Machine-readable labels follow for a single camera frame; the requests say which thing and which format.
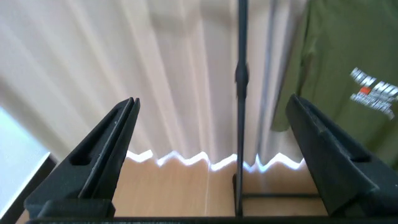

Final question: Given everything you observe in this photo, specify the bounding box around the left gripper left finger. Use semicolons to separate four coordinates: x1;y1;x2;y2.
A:
24;96;141;218

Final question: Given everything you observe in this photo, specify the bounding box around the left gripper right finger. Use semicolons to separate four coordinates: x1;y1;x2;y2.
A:
285;94;398;217

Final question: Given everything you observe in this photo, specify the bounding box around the green sleeveless top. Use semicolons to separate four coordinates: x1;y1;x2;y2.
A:
270;0;398;171

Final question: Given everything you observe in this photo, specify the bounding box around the black clothes rack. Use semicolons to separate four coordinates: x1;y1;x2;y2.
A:
232;0;322;218

